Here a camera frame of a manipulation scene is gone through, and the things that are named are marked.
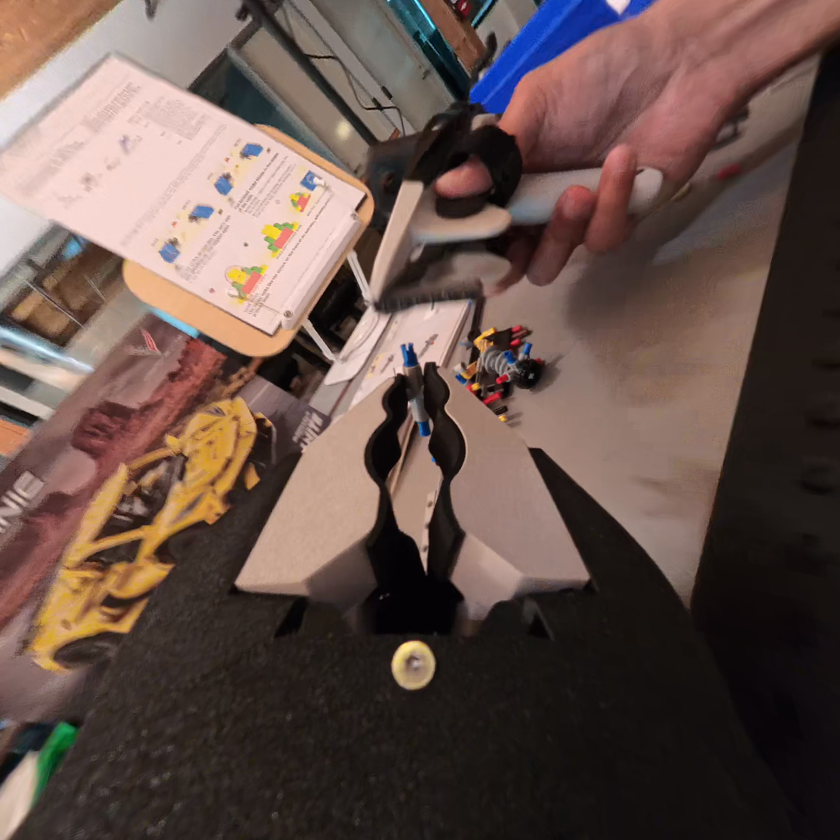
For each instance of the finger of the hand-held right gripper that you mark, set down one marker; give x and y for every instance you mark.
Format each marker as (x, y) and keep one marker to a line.
(397, 243)
(453, 275)

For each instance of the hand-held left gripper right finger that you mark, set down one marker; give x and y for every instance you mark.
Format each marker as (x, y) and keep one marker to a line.
(518, 518)

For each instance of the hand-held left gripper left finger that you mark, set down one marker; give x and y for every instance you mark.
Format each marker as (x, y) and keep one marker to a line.
(315, 518)

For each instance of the dark grey lego beam assembly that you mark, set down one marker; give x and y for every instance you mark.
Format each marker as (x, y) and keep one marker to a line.
(515, 367)

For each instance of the grey lego connector blue pins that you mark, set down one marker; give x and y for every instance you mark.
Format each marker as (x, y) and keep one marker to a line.
(415, 387)

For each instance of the lego instruction booklet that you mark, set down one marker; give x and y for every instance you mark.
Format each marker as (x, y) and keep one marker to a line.
(420, 348)

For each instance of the lego chassis assembly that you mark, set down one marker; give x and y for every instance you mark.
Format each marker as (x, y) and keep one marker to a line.
(489, 374)

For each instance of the lego set box yellow car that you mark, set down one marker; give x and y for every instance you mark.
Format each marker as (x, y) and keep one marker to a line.
(131, 492)

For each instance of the person's right hand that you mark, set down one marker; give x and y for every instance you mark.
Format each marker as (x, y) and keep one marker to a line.
(623, 98)

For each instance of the blue plastic bin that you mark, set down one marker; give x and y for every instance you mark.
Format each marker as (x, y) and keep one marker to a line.
(544, 46)

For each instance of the wooden board with task sheet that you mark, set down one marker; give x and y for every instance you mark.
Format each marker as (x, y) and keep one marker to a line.
(184, 197)

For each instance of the wooden post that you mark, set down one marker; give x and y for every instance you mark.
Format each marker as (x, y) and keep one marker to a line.
(453, 29)

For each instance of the black metal post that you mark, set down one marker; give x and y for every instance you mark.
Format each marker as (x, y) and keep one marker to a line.
(308, 59)

